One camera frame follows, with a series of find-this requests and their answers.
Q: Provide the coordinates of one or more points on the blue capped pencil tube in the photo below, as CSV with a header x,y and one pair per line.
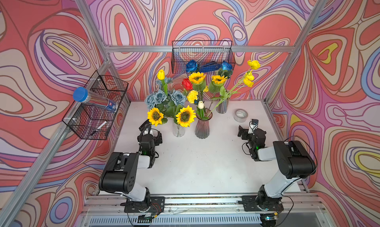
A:
x,y
88,97

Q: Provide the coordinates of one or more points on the blue object in basket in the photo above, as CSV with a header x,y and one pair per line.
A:
x,y
208,67

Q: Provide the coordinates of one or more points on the right blue rose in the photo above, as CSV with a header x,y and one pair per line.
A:
x,y
226,69

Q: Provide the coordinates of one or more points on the ribbed pink grey vase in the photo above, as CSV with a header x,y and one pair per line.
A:
x,y
202,130

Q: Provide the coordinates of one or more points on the yellow carnation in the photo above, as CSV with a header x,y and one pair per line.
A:
x,y
192,96

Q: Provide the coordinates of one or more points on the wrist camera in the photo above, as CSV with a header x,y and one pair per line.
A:
x,y
148,131
253,124

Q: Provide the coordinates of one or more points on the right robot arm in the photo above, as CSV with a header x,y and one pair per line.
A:
x,y
294,163

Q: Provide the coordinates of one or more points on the white tulip bud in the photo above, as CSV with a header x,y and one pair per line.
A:
x,y
201,109

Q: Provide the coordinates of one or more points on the left black wire basket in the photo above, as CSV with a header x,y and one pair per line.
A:
x,y
86,118

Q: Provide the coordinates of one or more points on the white marker pen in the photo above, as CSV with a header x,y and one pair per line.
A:
x,y
98,128

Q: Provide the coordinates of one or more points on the yellow sunflower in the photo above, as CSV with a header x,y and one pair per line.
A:
x,y
185,117
155,117

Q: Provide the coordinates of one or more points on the yellow rose spray stem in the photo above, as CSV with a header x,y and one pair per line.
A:
x,y
246,80

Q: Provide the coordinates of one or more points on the back black wire basket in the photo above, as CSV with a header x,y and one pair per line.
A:
x,y
202,51

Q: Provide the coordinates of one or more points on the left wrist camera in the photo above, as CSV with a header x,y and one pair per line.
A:
x,y
148,131

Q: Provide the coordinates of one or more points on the grey blue rose bunch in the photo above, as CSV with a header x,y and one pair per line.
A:
x,y
169,103

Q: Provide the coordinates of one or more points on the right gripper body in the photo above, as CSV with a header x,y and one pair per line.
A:
x,y
247,132

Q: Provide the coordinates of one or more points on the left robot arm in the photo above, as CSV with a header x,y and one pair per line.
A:
x,y
120,174

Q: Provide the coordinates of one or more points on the yellow tulip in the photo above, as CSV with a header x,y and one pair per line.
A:
x,y
161,77

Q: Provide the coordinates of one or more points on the left blue rose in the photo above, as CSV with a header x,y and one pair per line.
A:
x,y
191,66

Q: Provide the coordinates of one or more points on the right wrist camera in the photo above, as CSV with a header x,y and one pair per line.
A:
x,y
253,124

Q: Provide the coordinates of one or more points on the grey tape roll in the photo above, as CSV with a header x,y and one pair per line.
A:
x,y
240,115

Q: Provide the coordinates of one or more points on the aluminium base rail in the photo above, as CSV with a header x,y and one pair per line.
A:
x,y
207,210

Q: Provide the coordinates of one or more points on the black wire basket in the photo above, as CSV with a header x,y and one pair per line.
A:
x,y
202,51
86,118

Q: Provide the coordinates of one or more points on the red rose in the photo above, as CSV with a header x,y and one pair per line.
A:
x,y
187,85

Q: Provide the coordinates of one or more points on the clear textured glass vase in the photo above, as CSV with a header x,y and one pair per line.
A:
x,y
178,130

